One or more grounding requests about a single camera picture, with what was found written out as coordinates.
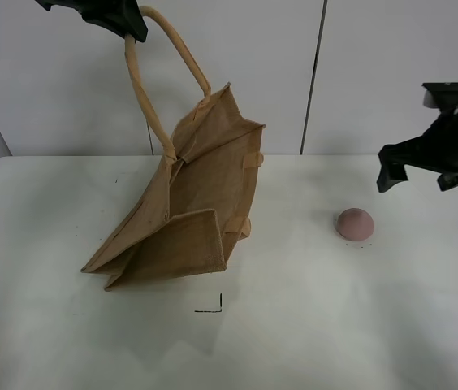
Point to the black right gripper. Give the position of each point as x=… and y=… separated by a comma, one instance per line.
x=435, y=150

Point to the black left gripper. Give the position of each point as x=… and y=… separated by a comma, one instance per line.
x=121, y=17

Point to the pink peach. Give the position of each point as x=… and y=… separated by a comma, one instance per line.
x=355, y=224

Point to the brown linen tote bag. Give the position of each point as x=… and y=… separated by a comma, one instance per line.
x=196, y=207

